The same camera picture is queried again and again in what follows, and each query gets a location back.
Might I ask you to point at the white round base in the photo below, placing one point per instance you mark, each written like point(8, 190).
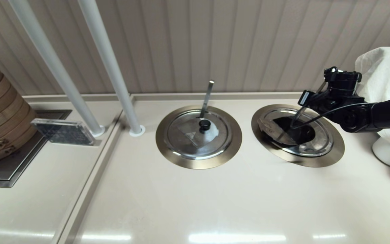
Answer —
point(384, 154)

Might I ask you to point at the white pole base flange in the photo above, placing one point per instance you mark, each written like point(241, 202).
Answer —
point(99, 135)
point(137, 135)

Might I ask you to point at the clear acrylic sign holder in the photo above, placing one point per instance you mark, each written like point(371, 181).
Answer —
point(63, 133)

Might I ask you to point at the bamboo steamer stack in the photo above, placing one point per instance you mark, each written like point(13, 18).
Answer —
point(2, 112)

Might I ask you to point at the steel hinged lid black knob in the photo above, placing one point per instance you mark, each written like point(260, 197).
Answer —
point(181, 135)
point(273, 130)

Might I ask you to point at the white metal pole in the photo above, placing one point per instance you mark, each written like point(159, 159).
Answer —
point(46, 51)
point(107, 51)

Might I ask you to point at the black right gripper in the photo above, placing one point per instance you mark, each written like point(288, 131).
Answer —
point(328, 96)

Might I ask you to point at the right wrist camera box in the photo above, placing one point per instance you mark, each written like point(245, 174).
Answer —
point(307, 97)

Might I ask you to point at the dark soup pot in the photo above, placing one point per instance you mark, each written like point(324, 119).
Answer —
point(300, 135)

